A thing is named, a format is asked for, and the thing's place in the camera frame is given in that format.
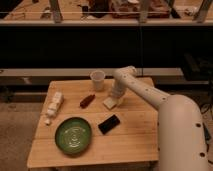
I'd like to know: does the wooden folding table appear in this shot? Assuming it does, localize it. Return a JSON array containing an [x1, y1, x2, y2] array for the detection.
[[27, 80, 158, 169]]

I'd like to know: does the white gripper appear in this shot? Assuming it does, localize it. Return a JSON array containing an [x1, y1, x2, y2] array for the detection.
[[109, 81, 125, 106]]

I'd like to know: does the brown oblong object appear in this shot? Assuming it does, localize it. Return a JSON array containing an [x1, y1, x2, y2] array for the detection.
[[80, 95, 95, 108]]

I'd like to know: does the green ceramic bowl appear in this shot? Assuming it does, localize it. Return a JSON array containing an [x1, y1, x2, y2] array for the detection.
[[55, 117, 92, 155]]

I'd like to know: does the white sponge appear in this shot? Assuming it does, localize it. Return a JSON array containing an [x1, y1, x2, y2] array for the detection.
[[103, 97, 118, 110]]

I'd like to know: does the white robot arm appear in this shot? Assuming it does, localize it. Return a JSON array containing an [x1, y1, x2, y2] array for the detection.
[[110, 66, 209, 171]]

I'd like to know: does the black rectangular block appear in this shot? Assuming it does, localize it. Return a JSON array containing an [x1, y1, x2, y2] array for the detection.
[[98, 115, 120, 134]]

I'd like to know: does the translucent plastic cup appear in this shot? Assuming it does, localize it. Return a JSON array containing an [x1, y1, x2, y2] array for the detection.
[[90, 70, 105, 91]]

